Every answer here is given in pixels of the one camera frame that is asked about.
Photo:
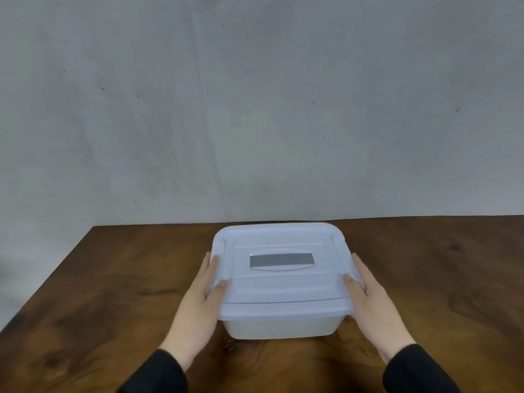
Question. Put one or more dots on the person's left hand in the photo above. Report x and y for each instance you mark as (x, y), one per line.
(194, 313)

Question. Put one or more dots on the person's right hand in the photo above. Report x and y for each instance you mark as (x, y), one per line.
(374, 313)

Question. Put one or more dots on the person's left thumb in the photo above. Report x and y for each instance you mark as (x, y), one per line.
(216, 293)

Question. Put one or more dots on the person's left middle finger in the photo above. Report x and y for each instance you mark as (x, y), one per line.
(203, 266)

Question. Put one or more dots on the person's right thumb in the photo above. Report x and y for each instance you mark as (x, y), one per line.
(353, 287)

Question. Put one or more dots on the white plastic box lid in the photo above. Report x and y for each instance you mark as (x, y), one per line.
(282, 282)

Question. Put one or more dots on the translucent white plastic storage box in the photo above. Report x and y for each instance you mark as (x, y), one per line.
(282, 328)

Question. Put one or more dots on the person's right forearm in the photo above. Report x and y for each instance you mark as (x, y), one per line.
(417, 372)

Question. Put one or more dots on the person's left forearm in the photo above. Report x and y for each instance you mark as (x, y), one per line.
(157, 374)

